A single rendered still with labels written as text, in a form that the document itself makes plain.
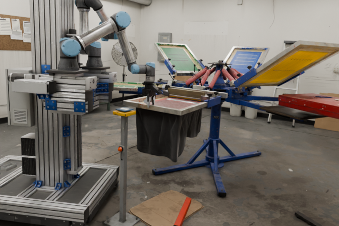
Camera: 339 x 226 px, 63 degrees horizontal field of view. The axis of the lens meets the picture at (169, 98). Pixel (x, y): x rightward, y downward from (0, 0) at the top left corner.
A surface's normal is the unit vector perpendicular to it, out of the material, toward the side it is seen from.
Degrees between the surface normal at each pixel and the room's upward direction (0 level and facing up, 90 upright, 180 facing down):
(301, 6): 90
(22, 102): 90
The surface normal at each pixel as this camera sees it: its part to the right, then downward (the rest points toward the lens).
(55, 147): -0.13, 0.16
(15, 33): 0.85, 0.09
